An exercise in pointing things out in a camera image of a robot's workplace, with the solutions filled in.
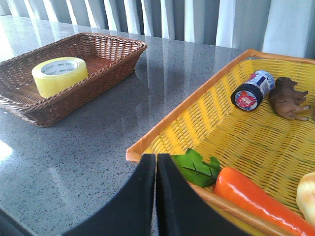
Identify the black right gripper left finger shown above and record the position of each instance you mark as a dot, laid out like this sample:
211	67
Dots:
129	213

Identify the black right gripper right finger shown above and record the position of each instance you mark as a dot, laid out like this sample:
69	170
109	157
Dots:
180	211

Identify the yellow packing tape roll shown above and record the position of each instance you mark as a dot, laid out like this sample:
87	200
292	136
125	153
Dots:
55	75

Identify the orange toy carrot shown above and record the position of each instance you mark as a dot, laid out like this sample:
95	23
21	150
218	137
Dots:
233	192

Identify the yellow orange-rimmed plastic basket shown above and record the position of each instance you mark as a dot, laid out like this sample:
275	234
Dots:
274	152

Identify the toy croissant bread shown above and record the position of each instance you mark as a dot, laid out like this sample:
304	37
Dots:
306	197

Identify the small blue white can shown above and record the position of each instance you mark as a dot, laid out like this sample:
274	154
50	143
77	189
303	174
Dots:
249	95

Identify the brown toy animal figure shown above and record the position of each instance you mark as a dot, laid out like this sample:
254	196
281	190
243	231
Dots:
285	100

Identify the brown wicker basket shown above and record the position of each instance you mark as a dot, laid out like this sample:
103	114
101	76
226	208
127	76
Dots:
109	60

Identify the grey pleated curtain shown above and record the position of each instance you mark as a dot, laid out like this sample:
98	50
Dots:
284	27

